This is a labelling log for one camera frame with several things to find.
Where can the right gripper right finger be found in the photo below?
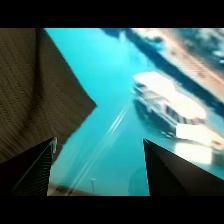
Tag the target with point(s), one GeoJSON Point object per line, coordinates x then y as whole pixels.
{"type": "Point", "coordinates": [176, 176]}

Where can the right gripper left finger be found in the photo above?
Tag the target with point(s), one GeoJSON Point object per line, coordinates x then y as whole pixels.
{"type": "Point", "coordinates": [30, 173]}

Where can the grey knit sweater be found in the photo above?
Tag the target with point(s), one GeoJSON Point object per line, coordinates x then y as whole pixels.
{"type": "Point", "coordinates": [36, 90]}

